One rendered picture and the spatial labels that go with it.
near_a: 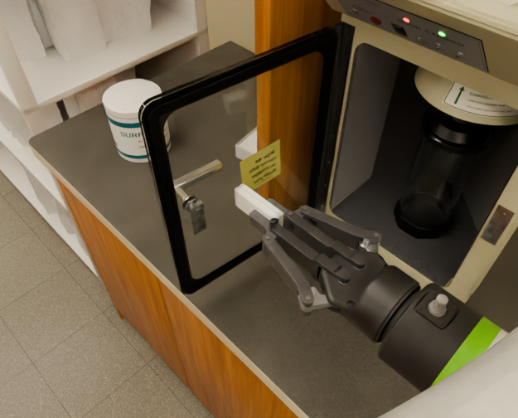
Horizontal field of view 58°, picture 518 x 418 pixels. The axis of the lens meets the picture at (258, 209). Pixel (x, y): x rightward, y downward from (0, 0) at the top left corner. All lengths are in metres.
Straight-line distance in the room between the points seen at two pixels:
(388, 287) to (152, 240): 0.62
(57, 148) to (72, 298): 0.99
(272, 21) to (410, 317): 0.42
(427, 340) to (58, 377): 1.66
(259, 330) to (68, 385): 1.20
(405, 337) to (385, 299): 0.04
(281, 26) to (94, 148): 0.67
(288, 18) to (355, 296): 0.40
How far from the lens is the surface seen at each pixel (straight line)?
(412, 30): 0.57
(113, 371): 1.91
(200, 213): 0.66
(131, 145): 1.11
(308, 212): 0.54
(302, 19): 0.72
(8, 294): 2.24
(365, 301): 0.47
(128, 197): 1.07
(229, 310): 0.87
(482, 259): 0.77
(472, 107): 0.67
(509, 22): 0.47
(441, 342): 0.45
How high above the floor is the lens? 1.69
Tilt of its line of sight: 48 degrees down
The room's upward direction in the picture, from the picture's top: straight up
